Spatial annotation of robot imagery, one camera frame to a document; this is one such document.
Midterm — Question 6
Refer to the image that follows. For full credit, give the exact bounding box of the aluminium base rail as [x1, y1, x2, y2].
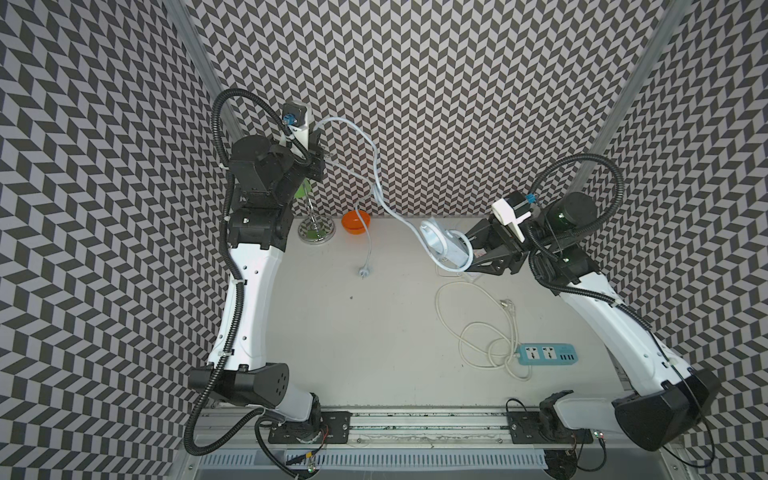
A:
[195, 406, 699, 479]

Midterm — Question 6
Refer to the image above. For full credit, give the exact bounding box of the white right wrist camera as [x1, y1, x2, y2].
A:
[491, 191, 533, 243]

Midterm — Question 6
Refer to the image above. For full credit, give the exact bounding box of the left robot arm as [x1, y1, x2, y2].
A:
[183, 133, 324, 456]

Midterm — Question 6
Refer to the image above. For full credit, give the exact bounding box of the orange plastic bowl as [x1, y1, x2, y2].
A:
[341, 209, 371, 235]

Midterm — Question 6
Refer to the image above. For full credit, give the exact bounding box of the right aluminium corner post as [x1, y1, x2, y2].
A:
[583, 1, 693, 157]

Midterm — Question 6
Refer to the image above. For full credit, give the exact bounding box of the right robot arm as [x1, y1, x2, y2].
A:
[467, 191, 721, 451]

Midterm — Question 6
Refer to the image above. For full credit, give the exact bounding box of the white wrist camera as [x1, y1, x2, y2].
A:
[281, 101, 314, 148]
[491, 191, 533, 243]

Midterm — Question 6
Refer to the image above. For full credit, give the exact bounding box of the chrome wire stand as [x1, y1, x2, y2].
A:
[298, 190, 336, 245]

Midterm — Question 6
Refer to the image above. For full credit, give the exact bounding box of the aluminium corner post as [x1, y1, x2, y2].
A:
[583, 1, 693, 157]
[163, 0, 244, 141]

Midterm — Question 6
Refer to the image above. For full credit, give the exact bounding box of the left aluminium corner post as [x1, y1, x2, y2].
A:
[163, 0, 244, 141]

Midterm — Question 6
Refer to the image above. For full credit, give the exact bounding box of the pale blue power strip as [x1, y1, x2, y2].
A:
[419, 218, 474, 273]

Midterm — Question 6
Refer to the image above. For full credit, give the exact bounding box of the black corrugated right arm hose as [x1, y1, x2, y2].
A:
[527, 152, 626, 241]

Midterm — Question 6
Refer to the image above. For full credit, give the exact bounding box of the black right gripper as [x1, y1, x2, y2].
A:
[451, 212, 558, 276]

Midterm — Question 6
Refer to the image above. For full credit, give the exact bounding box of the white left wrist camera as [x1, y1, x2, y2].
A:
[281, 101, 314, 148]

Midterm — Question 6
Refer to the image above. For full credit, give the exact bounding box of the green plastic banana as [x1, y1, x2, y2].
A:
[294, 179, 312, 200]

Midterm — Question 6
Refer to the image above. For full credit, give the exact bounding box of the teal power strip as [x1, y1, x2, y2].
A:
[517, 343, 579, 366]

